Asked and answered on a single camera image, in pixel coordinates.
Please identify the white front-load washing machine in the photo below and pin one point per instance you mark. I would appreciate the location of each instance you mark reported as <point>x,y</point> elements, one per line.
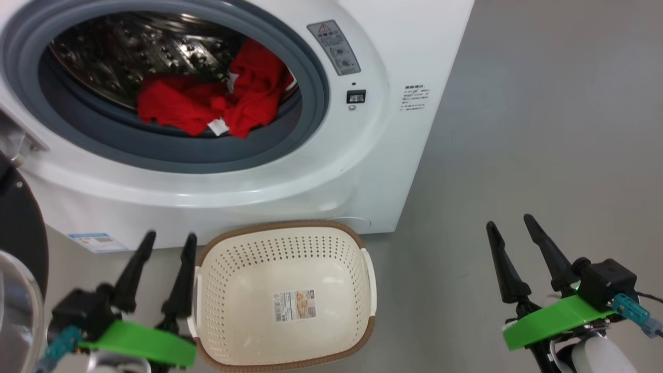
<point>414,171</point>

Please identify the teal camera connector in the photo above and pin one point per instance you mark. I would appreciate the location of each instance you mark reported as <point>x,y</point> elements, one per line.
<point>634,311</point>
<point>59,347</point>

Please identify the teal right camera connector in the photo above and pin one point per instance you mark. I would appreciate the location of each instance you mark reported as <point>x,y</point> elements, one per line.
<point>634,311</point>

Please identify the black round washer door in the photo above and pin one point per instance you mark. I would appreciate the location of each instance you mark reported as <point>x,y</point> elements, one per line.
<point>20,223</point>

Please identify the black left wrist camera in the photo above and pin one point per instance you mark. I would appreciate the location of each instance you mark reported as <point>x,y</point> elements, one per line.
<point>83,311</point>

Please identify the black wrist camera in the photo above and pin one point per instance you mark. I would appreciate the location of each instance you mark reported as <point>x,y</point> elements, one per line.
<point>606,282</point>
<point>83,311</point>

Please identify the grey warning sticker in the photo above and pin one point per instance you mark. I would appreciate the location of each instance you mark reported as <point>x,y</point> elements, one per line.
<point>334,47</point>

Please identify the black rectangular port opening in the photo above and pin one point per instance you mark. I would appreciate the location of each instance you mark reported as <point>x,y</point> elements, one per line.
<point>356,96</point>

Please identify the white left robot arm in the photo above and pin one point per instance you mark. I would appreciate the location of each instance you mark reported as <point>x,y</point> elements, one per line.
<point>114,365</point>

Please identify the cream basket with brown rim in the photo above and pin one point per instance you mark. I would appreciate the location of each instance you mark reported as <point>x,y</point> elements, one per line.
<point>248,331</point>

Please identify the teal left camera connector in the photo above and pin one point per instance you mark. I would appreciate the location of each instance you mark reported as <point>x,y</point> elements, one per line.
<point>59,347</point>

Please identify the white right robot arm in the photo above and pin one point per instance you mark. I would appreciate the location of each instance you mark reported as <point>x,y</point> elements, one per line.
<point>601,357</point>

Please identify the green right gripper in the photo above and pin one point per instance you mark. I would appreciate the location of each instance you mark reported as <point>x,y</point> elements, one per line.
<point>549,318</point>

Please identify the blue energy label sticker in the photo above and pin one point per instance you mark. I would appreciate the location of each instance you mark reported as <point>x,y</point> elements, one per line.
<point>98,241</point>

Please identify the red garment with white trim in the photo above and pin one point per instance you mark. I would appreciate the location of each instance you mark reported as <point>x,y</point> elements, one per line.
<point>176,106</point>

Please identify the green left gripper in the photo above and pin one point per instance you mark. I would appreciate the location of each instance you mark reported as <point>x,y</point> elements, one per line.
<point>145,342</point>

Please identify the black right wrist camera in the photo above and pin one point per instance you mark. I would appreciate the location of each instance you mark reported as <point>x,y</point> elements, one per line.
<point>606,282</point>

